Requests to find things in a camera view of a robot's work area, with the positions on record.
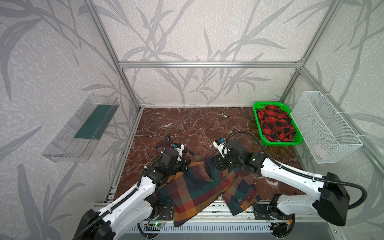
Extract multicolour plaid shirt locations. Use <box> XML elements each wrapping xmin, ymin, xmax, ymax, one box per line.
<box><xmin>154</xmin><ymin>151</ymin><xmax>261</xmax><ymax>227</ymax></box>

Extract green plastic basket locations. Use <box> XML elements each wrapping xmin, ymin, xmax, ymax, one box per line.
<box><xmin>253</xmin><ymin>102</ymin><xmax>304</xmax><ymax>147</ymax></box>

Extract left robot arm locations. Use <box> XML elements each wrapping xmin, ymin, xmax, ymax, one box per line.
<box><xmin>73</xmin><ymin>145</ymin><xmax>191</xmax><ymax>240</ymax></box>

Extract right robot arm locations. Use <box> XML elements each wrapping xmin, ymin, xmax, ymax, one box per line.
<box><xmin>213</xmin><ymin>139</ymin><xmax>350</xmax><ymax>227</ymax></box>

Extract red black plaid shirt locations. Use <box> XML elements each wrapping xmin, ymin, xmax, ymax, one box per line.
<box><xmin>257</xmin><ymin>105</ymin><xmax>296</xmax><ymax>143</ymax></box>

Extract pink object in basket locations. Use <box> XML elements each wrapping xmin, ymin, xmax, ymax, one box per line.
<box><xmin>313</xmin><ymin>144</ymin><xmax>328</xmax><ymax>158</ymax></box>

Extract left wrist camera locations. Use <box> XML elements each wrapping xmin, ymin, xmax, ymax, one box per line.
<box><xmin>172</xmin><ymin>143</ymin><xmax>185</xmax><ymax>157</ymax></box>

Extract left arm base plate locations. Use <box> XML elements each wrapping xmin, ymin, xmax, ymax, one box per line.
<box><xmin>144</xmin><ymin>204</ymin><xmax>175</xmax><ymax>221</ymax></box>

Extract aluminium front rail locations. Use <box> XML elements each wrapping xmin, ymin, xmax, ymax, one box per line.
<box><xmin>86</xmin><ymin>200</ymin><xmax>340</xmax><ymax>224</ymax></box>

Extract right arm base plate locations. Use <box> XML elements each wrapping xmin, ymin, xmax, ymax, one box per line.
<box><xmin>252</xmin><ymin>202</ymin><xmax>292</xmax><ymax>222</ymax></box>

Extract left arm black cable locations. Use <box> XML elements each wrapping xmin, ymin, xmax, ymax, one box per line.
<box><xmin>73</xmin><ymin>132</ymin><xmax>178</xmax><ymax>240</ymax></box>

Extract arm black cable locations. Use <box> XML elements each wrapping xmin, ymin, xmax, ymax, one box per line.
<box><xmin>224</xmin><ymin>131</ymin><xmax>368</xmax><ymax>211</ymax></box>
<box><xmin>73</xmin><ymin>132</ymin><xmax>178</xmax><ymax>240</ymax></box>

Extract white wire mesh basket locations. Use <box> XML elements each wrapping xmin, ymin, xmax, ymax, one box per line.
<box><xmin>292</xmin><ymin>91</ymin><xmax>363</xmax><ymax>164</ymax></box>

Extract clear plastic wall bin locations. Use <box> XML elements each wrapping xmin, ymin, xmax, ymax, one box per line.
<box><xmin>42</xmin><ymin>94</ymin><xmax>120</xmax><ymax>163</ymax></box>

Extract aluminium frame bars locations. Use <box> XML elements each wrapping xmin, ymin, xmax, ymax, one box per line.
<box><xmin>83</xmin><ymin>0</ymin><xmax>384</xmax><ymax>175</ymax></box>

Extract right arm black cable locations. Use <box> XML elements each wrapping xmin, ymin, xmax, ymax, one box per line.
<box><xmin>224</xmin><ymin>131</ymin><xmax>368</xmax><ymax>211</ymax></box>

